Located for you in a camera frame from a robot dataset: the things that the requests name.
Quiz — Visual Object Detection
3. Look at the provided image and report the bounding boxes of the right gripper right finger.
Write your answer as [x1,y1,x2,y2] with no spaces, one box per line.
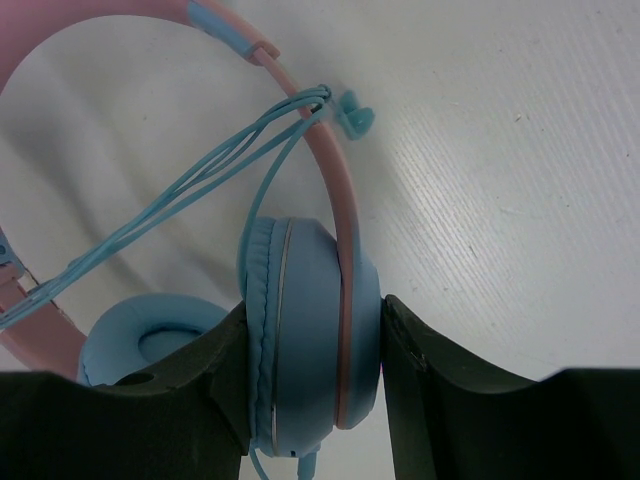
[381,296,639,479]

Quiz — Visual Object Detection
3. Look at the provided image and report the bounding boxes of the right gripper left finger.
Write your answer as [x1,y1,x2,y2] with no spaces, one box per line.
[1,304,250,479]

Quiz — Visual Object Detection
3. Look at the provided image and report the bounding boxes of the pink blue cat-ear headphones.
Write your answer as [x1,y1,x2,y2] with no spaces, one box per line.
[1,1,381,460]

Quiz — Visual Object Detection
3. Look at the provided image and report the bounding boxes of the light blue headphone cable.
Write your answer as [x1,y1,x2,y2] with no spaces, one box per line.
[0,83,376,480]

